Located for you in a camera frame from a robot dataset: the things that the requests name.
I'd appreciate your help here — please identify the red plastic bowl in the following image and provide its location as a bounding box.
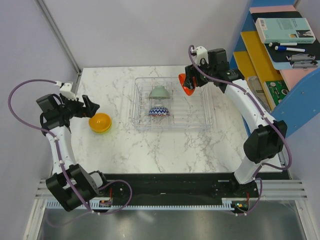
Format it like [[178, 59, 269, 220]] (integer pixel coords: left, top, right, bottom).
[[178, 73, 195, 96]]

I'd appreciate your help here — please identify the green plastic bowl underneath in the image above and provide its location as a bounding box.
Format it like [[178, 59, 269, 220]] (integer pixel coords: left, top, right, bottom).
[[91, 124, 112, 134]]

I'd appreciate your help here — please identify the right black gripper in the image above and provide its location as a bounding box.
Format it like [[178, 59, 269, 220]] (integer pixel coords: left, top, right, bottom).
[[182, 58, 216, 91]]

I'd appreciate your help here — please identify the green ceramic bowl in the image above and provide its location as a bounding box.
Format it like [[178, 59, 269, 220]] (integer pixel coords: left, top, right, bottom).
[[148, 86, 171, 100]]

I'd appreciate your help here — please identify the white marker black cap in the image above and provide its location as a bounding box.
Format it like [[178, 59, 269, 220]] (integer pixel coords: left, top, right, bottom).
[[268, 42, 298, 47]]

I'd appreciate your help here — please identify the red patterned glass bowl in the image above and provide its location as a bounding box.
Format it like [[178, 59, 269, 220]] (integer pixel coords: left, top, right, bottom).
[[148, 106, 170, 117]]

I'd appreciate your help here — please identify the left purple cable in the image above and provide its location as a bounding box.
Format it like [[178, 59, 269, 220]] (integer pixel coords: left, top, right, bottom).
[[7, 79, 133, 227]]

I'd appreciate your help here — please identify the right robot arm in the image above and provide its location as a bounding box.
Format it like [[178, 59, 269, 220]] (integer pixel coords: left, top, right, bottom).
[[178, 45, 288, 197]]

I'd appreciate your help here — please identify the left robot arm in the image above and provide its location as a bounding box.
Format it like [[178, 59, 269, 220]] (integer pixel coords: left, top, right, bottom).
[[36, 94, 110, 212]]

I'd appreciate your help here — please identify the upper grey binder clip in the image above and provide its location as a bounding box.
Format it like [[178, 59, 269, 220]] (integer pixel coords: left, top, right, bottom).
[[286, 53, 316, 62]]

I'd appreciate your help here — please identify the yellow plastic bowl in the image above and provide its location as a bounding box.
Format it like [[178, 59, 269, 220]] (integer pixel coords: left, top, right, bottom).
[[88, 113, 112, 129]]

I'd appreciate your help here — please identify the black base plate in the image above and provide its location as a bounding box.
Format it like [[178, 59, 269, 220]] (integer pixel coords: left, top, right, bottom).
[[100, 173, 259, 205]]

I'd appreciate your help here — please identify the white slotted cable duct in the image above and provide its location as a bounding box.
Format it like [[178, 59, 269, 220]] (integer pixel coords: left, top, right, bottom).
[[46, 198, 238, 210]]

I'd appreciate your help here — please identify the white marker blue cap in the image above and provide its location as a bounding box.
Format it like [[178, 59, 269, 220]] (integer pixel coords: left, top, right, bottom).
[[274, 46, 306, 53]]

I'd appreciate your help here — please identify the lower grey binder clip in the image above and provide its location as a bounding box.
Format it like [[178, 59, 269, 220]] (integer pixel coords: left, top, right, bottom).
[[289, 60, 318, 69]]

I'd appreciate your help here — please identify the clear bag with spiral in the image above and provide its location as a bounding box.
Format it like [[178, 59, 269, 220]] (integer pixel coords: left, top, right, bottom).
[[247, 76, 272, 113]]

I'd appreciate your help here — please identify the green circuit board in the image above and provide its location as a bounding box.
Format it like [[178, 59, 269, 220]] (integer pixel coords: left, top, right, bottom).
[[263, 80, 289, 110]]

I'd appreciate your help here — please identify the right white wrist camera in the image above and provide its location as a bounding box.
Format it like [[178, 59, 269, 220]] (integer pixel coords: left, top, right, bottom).
[[190, 46, 209, 66]]

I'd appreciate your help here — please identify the grey binder clip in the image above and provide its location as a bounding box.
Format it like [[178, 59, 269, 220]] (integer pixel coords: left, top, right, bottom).
[[286, 53, 316, 62], [289, 60, 318, 69]]

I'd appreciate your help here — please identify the blue wooden shelf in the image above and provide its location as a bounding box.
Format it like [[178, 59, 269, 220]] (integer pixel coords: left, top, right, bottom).
[[230, 0, 320, 139]]

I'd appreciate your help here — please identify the light green book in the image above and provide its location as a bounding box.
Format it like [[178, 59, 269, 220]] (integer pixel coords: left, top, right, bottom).
[[255, 18, 316, 44]]

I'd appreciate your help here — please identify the clear plastic dish rack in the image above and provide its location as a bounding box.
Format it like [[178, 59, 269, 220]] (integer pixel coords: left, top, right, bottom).
[[130, 77, 213, 131]]

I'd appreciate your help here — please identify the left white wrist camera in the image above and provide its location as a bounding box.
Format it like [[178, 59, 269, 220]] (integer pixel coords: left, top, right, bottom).
[[59, 82, 77, 101]]

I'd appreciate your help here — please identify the purple cable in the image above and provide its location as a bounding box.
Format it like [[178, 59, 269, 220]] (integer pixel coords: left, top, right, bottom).
[[7, 79, 133, 227], [188, 44, 293, 217]]

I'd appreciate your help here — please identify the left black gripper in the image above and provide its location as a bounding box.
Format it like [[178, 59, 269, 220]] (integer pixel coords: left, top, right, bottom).
[[58, 94, 99, 120]]

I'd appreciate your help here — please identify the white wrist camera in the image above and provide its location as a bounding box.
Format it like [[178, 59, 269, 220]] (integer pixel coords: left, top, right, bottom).
[[59, 82, 77, 101], [190, 46, 209, 66]]

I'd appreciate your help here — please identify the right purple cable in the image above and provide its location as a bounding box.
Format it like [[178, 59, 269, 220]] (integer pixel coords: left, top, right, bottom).
[[188, 44, 293, 217]]

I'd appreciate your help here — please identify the aluminium frame rail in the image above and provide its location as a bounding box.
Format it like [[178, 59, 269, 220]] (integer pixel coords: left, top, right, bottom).
[[35, 179, 308, 201]]

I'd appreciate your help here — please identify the black clipboard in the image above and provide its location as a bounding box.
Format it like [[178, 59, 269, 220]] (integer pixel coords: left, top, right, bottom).
[[251, 11, 320, 63]]

